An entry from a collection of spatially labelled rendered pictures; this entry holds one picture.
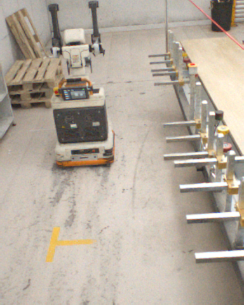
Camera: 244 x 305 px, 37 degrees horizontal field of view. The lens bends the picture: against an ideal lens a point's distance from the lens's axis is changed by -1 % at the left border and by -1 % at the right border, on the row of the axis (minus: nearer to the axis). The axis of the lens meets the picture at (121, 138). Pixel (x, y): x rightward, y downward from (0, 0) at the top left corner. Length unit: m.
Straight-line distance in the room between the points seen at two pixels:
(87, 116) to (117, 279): 1.72
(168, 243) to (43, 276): 1.00
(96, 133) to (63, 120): 0.36
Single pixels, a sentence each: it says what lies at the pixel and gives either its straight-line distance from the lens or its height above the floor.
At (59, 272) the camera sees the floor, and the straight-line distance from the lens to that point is 2.99.
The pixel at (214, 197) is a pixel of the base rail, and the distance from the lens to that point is 2.42.
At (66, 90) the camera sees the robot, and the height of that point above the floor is 0.92.
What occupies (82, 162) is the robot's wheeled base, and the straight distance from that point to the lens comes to 4.00.
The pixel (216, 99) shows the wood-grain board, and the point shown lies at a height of 0.90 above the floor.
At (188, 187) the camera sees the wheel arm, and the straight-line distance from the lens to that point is 2.05.
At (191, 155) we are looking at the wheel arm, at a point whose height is 0.85.
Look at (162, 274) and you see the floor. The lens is 2.88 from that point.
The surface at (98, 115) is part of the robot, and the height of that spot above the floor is 0.60.
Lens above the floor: 2.17
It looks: 28 degrees down
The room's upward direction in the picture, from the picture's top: 5 degrees counter-clockwise
